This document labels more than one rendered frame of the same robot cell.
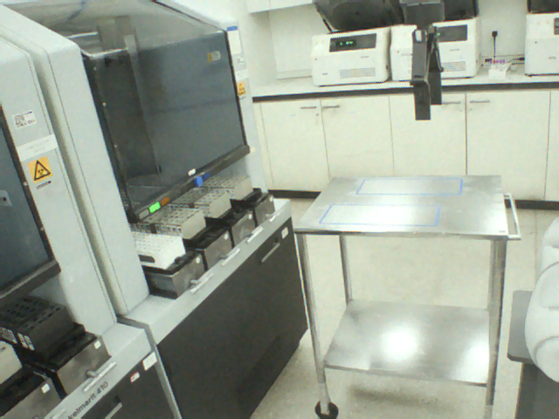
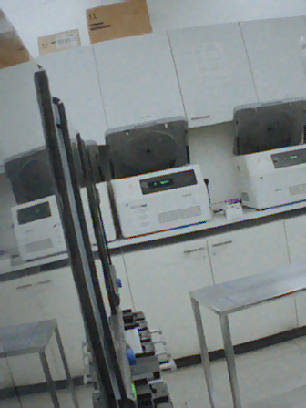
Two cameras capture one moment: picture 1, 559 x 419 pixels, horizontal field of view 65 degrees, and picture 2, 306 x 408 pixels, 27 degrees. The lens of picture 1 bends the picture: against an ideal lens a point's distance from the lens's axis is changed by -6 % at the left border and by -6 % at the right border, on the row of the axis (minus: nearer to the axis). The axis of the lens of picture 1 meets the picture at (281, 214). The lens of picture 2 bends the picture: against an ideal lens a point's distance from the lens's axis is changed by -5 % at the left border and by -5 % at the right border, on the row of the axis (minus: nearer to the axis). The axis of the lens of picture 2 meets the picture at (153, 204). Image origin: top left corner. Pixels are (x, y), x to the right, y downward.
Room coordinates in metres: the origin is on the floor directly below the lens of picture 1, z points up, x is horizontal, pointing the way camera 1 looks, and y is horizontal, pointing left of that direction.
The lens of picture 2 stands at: (-0.34, 1.22, 1.29)
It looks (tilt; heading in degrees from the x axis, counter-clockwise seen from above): 3 degrees down; 326
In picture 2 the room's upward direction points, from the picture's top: 11 degrees counter-clockwise
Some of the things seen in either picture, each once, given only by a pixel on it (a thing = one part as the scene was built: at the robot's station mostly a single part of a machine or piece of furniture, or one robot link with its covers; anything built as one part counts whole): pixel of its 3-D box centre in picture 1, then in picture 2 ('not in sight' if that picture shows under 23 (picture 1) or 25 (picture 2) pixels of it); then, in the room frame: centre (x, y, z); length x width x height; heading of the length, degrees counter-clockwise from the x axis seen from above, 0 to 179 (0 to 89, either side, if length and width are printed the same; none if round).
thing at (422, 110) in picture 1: (422, 102); not in sight; (0.86, -0.30, 1.22); 0.03 x 0.01 x 0.07; 59
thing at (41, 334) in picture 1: (49, 329); not in sight; (0.86, 0.57, 0.85); 0.12 x 0.02 x 0.06; 150
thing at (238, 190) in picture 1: (241, 188); not in sight; (1.60, 0.13, 0.85); 0.12 x 0.02 x 0.06; 148
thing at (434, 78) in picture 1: (434, 89); not in sight; (0.98, -0.37, 1.22); 0.03 x 0.01 x 0.07; 59
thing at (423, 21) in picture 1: (424, 27); not in sight; (0.92, -0.33, 1.36); 0.08 x 0.07 x 0.09; 149
